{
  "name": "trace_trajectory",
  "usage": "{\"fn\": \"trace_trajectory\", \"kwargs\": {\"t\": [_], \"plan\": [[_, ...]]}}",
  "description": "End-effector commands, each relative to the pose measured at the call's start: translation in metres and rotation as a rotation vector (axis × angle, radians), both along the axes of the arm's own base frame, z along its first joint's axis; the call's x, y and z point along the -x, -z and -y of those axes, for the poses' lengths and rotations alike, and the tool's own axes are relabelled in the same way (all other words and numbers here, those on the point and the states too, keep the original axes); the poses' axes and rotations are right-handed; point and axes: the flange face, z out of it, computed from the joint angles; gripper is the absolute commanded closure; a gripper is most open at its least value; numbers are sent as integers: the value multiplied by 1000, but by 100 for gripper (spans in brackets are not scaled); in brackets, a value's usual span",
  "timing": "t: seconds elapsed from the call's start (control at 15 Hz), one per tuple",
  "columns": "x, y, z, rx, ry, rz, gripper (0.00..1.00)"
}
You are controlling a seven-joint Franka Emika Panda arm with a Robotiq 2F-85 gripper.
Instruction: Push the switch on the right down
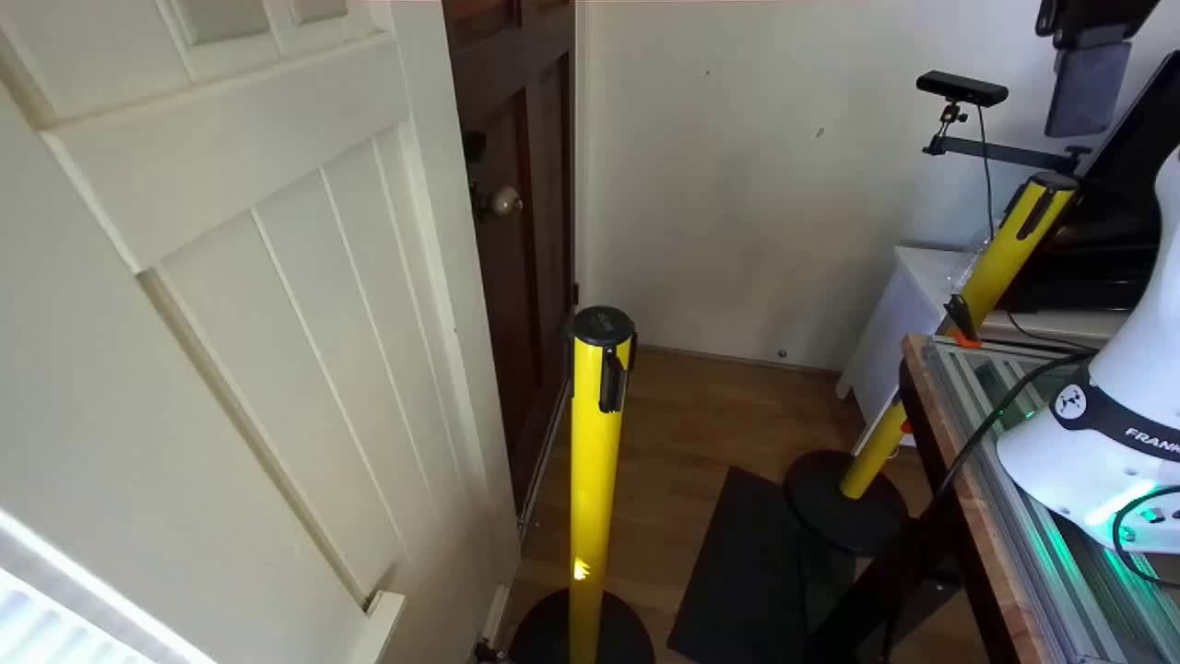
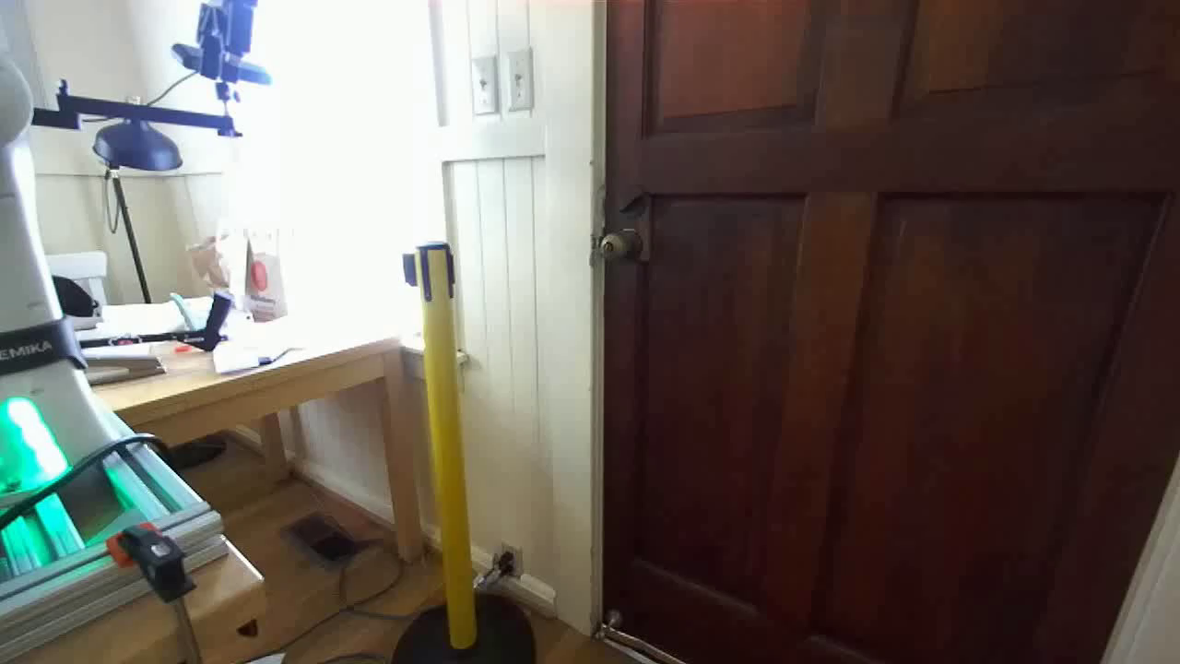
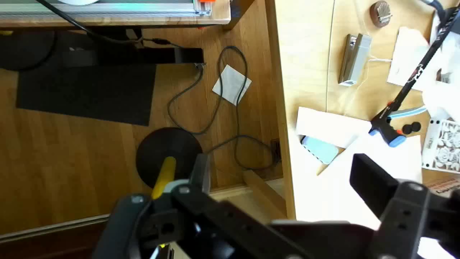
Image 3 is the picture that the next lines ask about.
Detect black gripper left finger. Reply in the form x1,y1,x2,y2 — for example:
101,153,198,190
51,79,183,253
91,184,314,259

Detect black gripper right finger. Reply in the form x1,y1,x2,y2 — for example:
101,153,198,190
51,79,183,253
350,153,460,259

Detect large white paper sheet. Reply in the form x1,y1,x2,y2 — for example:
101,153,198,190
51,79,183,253
291,133,426,233

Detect black and white printed sheet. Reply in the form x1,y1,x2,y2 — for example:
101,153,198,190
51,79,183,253
422,115,460,176

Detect small black round caps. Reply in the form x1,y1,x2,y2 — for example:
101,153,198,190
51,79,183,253
400,120,425,137

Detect black rod with blue clamp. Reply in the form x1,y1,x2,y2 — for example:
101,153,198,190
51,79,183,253
367,3,460,148

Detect yellow stanchion with black base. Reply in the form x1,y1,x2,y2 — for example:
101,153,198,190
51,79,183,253
136,127,213,200

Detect light blue strip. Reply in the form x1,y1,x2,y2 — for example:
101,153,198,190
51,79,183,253
387,105,429,122

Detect light blue card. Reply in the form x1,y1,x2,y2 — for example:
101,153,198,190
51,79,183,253
300,134,343,167

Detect white envelope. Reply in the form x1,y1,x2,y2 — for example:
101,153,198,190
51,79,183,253
295,105,374,151

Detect small white paper sheet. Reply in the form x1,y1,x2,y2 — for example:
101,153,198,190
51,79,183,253
386,26,433,91

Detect black power strip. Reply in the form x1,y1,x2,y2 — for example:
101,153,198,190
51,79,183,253
98,45,206,68

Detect light wooden desk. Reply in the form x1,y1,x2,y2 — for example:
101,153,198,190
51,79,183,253
265,0,460,259

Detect black floor mat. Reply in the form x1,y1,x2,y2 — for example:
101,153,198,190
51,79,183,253
15,61,159,128

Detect round brown disc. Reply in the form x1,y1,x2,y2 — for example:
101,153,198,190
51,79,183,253
369,0,395,29

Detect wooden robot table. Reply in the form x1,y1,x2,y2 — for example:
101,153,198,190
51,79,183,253
0,0,234,29

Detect black floor cable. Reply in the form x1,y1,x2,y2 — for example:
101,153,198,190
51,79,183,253
166,45,284,173

